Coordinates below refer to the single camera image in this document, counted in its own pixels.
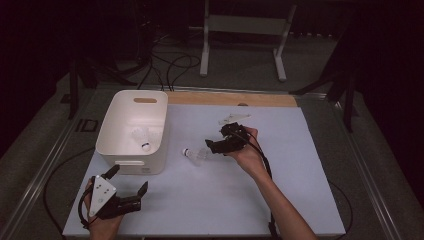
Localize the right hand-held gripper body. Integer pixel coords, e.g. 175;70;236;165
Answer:
214;113;252;155

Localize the black tripod stand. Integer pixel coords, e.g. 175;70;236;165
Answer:
68;56;138;120
289;9;359;133

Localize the white plastic bin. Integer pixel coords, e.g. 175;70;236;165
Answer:
95;89;170;176

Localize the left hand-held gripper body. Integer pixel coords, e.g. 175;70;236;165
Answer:
88;175;143;221

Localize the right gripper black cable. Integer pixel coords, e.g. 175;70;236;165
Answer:
229;128;354;240

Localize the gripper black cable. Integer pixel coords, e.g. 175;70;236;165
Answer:
229;128;354;240
43;146;98;234

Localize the pale blue table mat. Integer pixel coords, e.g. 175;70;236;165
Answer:
62;103;347;238

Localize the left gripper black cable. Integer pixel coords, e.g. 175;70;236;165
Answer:
43;146;98;234

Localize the aluminium floor rail frame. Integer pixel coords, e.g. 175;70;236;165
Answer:
0;83;401;240

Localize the black floor cable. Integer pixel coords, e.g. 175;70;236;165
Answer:
137;54;165;91
165;54;202;92

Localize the person's right hand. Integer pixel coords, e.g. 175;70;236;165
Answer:
229;125;273;183

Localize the white metal stand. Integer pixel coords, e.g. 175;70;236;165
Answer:
189;0;298;83

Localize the person's left hand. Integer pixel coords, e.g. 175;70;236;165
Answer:
83;179;125;240

